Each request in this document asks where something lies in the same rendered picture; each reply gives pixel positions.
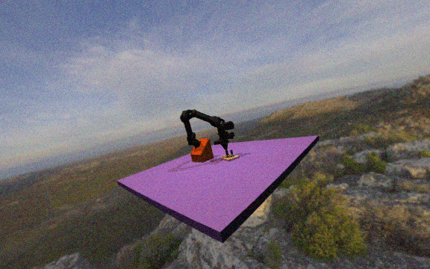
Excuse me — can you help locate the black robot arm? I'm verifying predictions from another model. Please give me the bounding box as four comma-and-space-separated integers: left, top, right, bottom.
180, 109, 234, 148

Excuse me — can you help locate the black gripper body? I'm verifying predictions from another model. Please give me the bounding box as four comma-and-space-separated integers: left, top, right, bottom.
214, 131, 228, 145

